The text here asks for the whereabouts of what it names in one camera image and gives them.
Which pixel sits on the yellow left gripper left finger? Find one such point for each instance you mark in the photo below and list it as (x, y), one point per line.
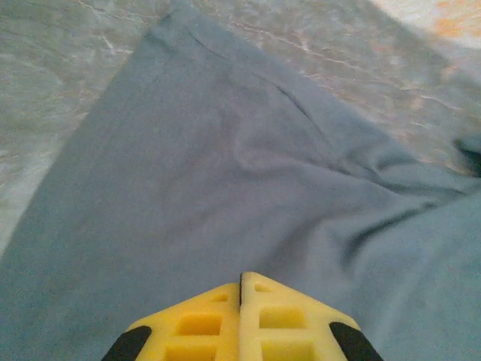
(195, 331)

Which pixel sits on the orange patterned white backdrop curtain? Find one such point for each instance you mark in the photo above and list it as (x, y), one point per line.
(443, 19)

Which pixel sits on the grey-blue t-shirt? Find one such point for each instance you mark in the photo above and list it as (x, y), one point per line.
(188, 169)

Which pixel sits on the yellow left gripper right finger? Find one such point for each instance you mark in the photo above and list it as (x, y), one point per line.
(285, 331)

